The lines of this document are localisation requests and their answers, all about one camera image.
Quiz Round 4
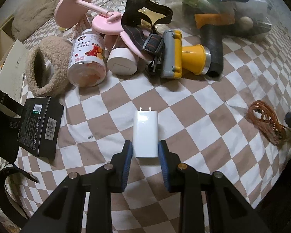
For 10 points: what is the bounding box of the black headlamp strap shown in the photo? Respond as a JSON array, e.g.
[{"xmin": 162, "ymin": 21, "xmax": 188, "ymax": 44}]
[{"xmin": 120, "ymin": 0, "xmax": 174, "ymax": 75}]

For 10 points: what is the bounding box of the black foam cylinder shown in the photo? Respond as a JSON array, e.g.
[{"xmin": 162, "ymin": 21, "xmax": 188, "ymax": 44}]
[{"xmin": 200, "ymin": 24, "xmax": 223, "ymax": 78}]

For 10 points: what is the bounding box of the white USB charger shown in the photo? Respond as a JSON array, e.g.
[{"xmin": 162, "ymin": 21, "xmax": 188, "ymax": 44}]
[{"xmin": 132, "ymin": 107, "xmax": 159, "ymax": 158}]

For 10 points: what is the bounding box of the wooden egg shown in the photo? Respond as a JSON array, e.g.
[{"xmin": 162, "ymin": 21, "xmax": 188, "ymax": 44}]
[{"xmin": 238, "ymin": 16, "xmax": 253, "ymax": 31}]

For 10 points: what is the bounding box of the beige quilted duvet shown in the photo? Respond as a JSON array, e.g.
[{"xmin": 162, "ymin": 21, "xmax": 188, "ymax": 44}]
[{"xmin": 11, "ymin": 0, "xmax": 60, "ymax": 42}]

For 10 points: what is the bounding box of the black headband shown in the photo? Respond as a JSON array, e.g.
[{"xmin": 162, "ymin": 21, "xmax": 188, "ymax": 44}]
[{"xmin": 0, "ymin": 163, "xmax": 39, "ymax": 228}]

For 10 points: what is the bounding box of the yellow headlamp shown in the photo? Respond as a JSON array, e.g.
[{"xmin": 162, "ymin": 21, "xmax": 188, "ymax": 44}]
[{"xmin": 160, "ymin": 30, "xmax": 211, "ymax": 79}]

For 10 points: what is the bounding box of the black product box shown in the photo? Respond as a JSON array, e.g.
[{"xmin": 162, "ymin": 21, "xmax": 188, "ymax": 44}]
[{"xmin": 0, "ymin": 83, "xmax": 65, "ymax": 162}]

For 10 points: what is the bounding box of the orange cream tube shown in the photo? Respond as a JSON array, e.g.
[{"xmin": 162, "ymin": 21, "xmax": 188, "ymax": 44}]
[{"xmin": 194, "ymin": 13, "xmax": 235, "ymax": 30}]

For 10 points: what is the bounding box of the coiled copper cable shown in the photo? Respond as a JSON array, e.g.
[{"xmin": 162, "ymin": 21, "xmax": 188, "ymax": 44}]
[{"xmin": 246, "ymin": 99, "xmax": 290, "ymax": 146}]

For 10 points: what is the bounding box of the frosted plastic container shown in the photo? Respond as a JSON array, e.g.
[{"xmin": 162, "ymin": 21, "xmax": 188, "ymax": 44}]
[{"xmin": 235, "ymin": 0, "xmax": 268, "ymax": 19}]

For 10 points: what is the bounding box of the checkered bed sheet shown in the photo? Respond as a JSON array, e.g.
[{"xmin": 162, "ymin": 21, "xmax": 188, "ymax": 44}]
[{"xmin": 12, "ymin": 0, "xmax": 291, "ymax": 233}]

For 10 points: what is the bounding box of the gummy vitamin jar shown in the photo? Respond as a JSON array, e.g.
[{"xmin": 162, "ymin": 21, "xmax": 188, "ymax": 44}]
[{"xmin": 68, "ymin": 29, "xmax": 106, "ymax": 87}]

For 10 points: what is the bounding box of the beige fuzzy slipper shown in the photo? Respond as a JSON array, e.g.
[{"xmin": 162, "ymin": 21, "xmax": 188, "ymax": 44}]
[{"xmin": 25, "ymin": 36, "xmax": 72, "ymax": 97}]

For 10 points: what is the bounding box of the pink desk lamp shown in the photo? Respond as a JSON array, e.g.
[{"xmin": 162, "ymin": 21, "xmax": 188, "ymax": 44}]
[{"xmin": 53, "ymin": 0, "xmax": 127, "ymax": 36}]

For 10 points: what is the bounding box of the clear plastic storage bin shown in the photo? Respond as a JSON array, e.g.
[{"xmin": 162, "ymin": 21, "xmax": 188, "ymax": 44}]
[{"xmin": 157, "ymin": 0, "xmax": 284, "ymax": 42}]

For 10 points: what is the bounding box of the white cap jar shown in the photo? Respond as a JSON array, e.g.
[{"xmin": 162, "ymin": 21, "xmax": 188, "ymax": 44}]
[{"xmin": 107, "ymin": 47, "xmax": 139, "ymax": 76}]

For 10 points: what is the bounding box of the wooden bedside shelf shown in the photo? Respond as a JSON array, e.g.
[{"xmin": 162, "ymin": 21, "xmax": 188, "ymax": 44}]
[{"xmin": 0, "ymin": 15, "xmax": 15, "ymax": 61}]

